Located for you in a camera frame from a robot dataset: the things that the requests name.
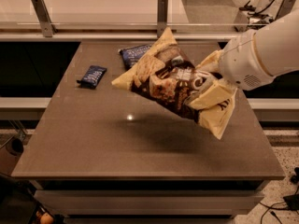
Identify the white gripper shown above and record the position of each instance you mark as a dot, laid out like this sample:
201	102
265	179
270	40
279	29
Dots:
241	61

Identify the brown and cream chip bag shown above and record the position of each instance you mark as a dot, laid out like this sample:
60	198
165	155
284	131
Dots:
165	75

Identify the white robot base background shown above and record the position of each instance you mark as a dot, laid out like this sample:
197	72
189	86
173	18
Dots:
254	17

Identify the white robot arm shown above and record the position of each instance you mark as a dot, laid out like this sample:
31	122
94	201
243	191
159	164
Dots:
278	45

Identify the blue chip bag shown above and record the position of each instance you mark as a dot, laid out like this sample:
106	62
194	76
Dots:
131	56

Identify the small dark blue snack bar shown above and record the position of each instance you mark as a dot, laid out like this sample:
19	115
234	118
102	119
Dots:
92	77

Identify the black power adapter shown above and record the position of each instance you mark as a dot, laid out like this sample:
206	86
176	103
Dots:
292	201

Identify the dark round bin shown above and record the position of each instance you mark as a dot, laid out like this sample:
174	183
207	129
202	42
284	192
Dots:
15	147

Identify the orange round object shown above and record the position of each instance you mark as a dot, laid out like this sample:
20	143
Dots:
44	218

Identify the middle metal rail bracket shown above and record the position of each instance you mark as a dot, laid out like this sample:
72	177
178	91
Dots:
162	13

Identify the metal rail bracket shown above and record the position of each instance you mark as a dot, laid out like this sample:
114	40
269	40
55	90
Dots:
162	13
47	28
285	8

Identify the right metal rail bracket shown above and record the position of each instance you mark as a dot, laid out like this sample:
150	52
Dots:
285	8

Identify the horizontal metal rail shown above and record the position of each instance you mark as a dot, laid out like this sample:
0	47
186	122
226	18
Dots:
5	37

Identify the left metal rail bracket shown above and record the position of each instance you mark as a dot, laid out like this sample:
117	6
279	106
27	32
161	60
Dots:
47	28

